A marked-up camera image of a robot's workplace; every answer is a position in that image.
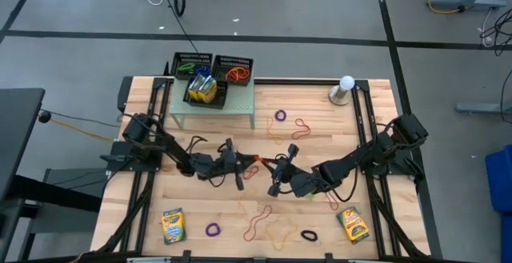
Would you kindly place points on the blue-printed Crayola crayon box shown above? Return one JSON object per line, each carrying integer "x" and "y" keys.
{"x": 173, "y": 227}

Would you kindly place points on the orange rubber band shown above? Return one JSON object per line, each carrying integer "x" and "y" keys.
{"x": 240, "y": 73}
{"x": 230, "y": 75}

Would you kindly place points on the long red rubber band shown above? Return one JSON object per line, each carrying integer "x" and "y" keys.
{"x": 258, "y": 223}

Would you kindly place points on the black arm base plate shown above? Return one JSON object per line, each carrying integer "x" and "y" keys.
{"x": 406, "y": 166}
{"x": 120, "y": 163}

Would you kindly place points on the black desk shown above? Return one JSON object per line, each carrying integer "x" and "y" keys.
{"x": 18, "y": 135}

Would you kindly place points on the black round knob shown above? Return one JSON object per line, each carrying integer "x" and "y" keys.
{"x": 45, "y": 116}

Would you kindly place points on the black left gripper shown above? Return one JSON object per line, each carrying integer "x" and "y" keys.
{"x": 226, "y": 165}

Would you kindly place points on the yellow rubber band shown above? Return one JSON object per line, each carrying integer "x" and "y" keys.
{"x": 269, "y": 129}
{"x": 267, "y": 231}
{"x": 240, "y": 205}

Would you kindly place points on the blue plastic bin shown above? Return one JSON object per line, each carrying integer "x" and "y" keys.
{"x": 502, "y": 179}
{"x": 507, "y": 235}

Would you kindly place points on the white globe bulb lamp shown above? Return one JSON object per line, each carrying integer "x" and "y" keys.
{"x": 346, "y": 82}

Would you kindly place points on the black table clamp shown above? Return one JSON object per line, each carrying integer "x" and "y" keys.
{"x": 186, "y": 256}
{"x": 329, "y": 257}

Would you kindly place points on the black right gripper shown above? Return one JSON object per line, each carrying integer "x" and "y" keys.
{"x": 302, "y": 183}

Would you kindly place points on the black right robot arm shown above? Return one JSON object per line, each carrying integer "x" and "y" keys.
{"x": 360, "y": 157}

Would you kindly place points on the green metal shelf riser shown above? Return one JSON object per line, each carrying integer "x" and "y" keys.
{"x": 240, "y": 105}

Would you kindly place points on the black plastic basket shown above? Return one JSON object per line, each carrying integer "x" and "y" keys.
{"x": 222, "y": 95}
{"x": 180, "y": 58}
{"x": 220, "y": 61}

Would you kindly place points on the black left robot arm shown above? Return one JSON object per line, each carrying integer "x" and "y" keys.
{"x": 172, "y": 149}

